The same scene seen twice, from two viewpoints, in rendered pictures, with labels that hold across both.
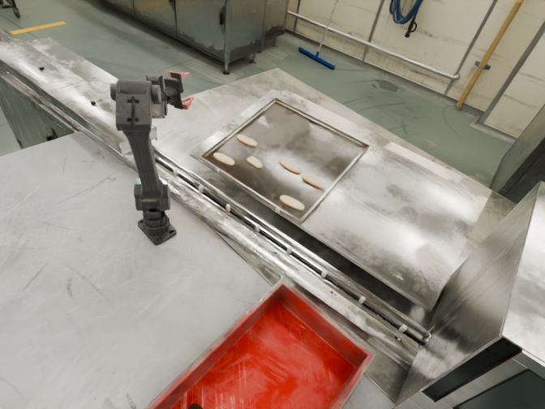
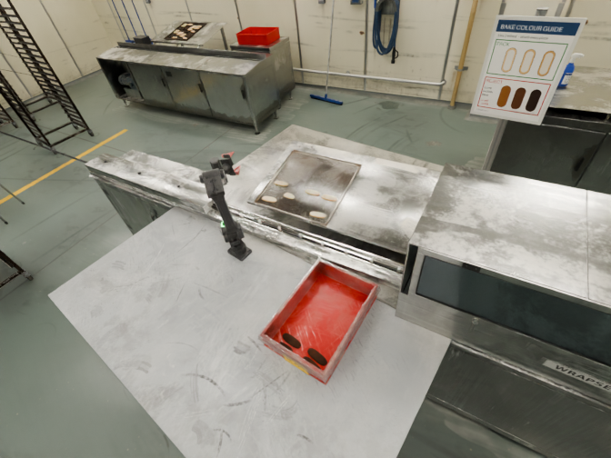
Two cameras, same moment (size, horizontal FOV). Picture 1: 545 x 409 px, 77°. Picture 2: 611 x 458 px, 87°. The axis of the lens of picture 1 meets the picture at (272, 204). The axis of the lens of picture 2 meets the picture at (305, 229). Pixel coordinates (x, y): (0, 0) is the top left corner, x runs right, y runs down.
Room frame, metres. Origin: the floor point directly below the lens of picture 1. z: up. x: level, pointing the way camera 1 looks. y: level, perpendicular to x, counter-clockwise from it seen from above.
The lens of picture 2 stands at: (-0.46, -0.14, 2.14)
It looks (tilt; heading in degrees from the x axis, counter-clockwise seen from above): 45 degrees down; 6
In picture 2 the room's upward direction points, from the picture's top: 8 degrees counter-clockwise
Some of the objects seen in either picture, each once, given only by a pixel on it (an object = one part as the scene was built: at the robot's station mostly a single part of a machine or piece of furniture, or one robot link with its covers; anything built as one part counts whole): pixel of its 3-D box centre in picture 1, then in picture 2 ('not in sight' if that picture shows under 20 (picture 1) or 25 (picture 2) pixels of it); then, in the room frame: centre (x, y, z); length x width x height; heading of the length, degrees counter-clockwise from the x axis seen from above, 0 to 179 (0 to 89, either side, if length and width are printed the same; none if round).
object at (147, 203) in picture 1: (152, 201); (233, 235); (0.74, 0.39, 0.94); 0.09 x 0.05 x 0.10; 17
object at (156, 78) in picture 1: (153, 93); (216, 171); (1.06, 0.48, 1.14); 0.12 x 0.09 x 0.11; 17
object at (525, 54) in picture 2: not in sight; (519, 73); (1.12, -1.06, 1.50); 0.33 x 0.01 x 0.45; 56
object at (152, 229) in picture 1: (156, 221); (237, 247); (0.72, 0.38, 0.86); 0.12 x 0.09 x 0.08; 53
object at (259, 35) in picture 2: not in sight; (258, 35); (4.66, 0.70, 0.93); 0.51 x 0.36 x 0.13; 65
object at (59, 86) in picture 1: (53, 81); (148, 179); (1.40, 1.13, 0.89); 1.25 x 0.18 x 0.09; 61
